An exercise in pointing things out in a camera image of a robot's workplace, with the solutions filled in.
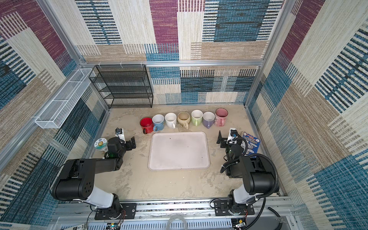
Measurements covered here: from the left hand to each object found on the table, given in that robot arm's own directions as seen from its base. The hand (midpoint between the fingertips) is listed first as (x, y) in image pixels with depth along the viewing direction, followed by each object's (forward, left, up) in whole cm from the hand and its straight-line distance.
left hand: (126, 137), depth 94 cm
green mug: (+15, -47, +3) cm, 49 cm away
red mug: (+13, -10, -2) cm, 17 cm away
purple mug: (+17, -56, -2) cm, 58 cm away
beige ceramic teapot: (+16, -37, 0) cm, 40 cm away
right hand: (-1, -65, +5) cm, 65 cm away
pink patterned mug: (+16, -64, +3) cm, 66 cm away
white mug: (+15, -28, 0) cm, 32 cm away
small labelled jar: (-6, +13, +2) cm, 15 cm away
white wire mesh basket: (-2, +26, +27) cm, 37 cm away
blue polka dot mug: (+10, -20, +3) cm, 23 cm away
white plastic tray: (-5, -34, -10) cm, 35 cm away
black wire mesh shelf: (+38, +8, +12) cm, 41 cm away
